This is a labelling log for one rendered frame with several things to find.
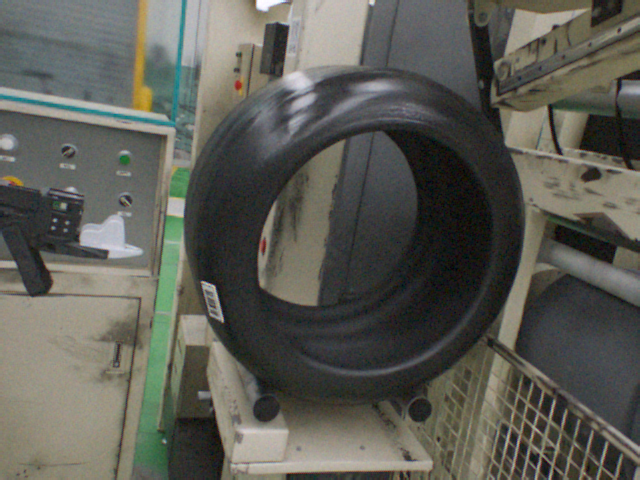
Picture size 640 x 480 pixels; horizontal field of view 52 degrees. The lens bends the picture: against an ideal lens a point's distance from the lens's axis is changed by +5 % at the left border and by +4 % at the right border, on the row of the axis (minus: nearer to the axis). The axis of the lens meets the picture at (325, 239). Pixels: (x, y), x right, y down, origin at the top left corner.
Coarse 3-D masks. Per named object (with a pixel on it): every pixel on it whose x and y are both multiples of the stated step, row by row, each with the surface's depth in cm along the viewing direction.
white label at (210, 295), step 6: (204, 288) 97; (210, 288) 96; (204, 294) 98; (210, 294) 96; (216, 294) 95; (210, 300) 97; (216, 300) 96; (210, 306) 98; (216, 306) 96; (210, 312) 99; (216, 312) 97; (216, 318) 98; (222, 318) 97
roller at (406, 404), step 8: (416, 392) 116; (400, 400) 117; (408, 400) 115; (416, 400) 114; (424, 400) 114; (408, 408) 114; (416, 408) 113; (424, 408) 114; (416, 416) 114; (424, 416) 114
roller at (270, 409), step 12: (240, 372) 117; (252, 384) 109; (264, 384) 109; (252, 396) 107; (264, 396) 105; (276, 396) 107; (252, 408) 105; (264, 408) 105; (276, 408) 105; (264, 420) 105
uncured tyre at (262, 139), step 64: (256, 128) 94; (320, 128) 93; (384, 128) 95; (448, 128) 99; (192, 192) 106; (256, 192) 93; (448, 192) 131; (512, 192) 106; (192, 256) 100; (256, 256) 95; (448, 256) 133; (512, 256) 109; (256, 320) 98; (320, 320) 132; (384, 320) 135; (448, 320) 124; (320, 384) 105; (384, 384) 108
